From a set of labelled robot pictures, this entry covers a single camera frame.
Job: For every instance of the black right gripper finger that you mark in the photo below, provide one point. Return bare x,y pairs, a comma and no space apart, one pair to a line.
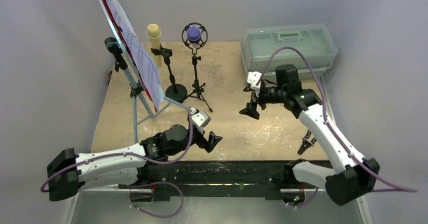
250,110
247,89

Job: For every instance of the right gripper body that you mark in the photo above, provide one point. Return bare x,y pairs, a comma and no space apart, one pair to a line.
255,100

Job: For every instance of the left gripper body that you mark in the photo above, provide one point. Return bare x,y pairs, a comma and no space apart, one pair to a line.
197,136

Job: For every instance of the light blue music stand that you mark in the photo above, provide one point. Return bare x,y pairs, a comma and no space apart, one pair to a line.
139,68

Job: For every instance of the black tripod microphone stand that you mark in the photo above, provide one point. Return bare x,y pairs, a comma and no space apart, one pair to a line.
198,88

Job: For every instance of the purple microphone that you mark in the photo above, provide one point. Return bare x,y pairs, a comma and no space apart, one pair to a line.
193,34

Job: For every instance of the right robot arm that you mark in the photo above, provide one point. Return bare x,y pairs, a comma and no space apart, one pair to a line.
349,177

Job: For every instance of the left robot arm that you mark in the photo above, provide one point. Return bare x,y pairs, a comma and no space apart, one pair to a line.
70,172

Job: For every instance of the black round-base clamp stand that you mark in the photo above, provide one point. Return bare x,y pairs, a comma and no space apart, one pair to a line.
176,92

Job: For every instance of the black pliers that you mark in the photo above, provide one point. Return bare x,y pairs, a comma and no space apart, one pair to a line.
307,141

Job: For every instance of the translucent green storage box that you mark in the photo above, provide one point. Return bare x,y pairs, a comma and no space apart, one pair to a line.
310,48

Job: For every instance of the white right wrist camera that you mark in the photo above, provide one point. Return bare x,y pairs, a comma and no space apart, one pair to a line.
253,80

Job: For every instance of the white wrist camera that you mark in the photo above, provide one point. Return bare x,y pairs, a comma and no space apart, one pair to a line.
199,118
253,80

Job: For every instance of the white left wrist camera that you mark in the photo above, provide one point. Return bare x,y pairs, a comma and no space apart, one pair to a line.
199,118

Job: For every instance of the black mounting rail base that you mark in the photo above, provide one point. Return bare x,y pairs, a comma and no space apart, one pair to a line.
242,178

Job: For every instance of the cream recorder flute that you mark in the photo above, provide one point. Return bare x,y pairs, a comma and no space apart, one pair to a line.
154,33

